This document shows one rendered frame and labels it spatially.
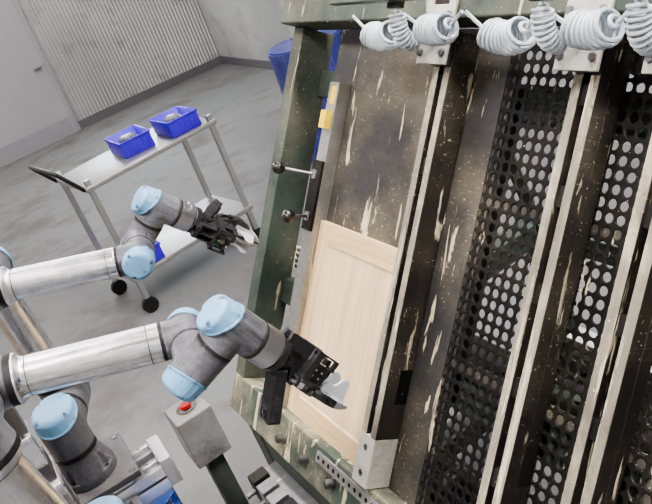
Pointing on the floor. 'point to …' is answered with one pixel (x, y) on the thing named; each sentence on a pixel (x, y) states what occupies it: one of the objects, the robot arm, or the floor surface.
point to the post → (229, 489)
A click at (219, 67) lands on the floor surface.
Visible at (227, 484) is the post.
